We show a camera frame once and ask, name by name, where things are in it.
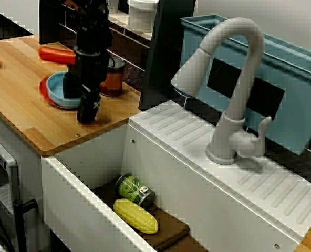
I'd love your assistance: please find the green peas can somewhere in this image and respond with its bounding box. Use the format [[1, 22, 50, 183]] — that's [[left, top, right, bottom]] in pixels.
[[115, 172, 156, 208]]

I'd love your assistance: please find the black bar handle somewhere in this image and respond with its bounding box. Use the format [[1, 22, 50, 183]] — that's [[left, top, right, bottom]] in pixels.
[[13, 198, 38, 252]]

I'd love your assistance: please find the brown beans can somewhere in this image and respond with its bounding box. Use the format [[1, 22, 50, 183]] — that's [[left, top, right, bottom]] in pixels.
[[99, 56, 126, 98]]

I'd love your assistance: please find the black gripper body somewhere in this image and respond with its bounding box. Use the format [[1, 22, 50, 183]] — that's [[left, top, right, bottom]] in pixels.
[[71, 49, 109, 97]]

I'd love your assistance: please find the grey gooseneck faucet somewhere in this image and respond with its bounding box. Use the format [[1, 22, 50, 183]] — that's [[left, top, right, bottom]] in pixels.
[[170, 17, 273, 166]]

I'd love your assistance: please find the white toy sink unit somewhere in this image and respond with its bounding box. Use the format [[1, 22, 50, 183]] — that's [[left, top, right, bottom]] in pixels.
[[41, 101, 311, 252]]

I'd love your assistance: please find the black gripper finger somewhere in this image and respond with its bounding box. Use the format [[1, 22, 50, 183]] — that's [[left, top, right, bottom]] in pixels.
[[63, 72, 80, 99], [76, 90, 102, 123]]

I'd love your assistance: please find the teal plastic bin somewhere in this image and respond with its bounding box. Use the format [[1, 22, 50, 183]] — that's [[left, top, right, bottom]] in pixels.
[[180, 14, 311, 156]]

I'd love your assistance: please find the white plastic container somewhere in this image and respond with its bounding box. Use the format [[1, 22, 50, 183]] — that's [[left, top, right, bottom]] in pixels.
[[127, 0, 159, 34]]

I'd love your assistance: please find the red toy sausage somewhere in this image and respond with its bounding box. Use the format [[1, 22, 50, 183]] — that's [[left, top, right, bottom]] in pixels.
[[38, 46, 77, 65]]

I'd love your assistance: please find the red plate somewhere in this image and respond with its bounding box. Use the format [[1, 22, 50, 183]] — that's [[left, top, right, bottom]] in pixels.
[[39, 76, 80, 110]]

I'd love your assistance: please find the yellow toy corn cob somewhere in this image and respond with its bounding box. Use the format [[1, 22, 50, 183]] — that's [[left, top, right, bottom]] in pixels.
[[112, 198, 159, 234]]

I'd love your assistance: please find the grey toy appliance front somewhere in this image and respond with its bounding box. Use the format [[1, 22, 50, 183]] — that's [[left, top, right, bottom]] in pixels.
[[0, 132, 24, 252]]

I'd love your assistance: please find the brown folded cloth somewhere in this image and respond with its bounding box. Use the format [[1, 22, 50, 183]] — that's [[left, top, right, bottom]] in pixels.
[[92, 181, 206, 252]]

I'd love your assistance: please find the light blue bowl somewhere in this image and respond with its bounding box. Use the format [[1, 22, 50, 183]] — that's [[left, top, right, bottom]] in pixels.
[[46, 71, 81, 110]]

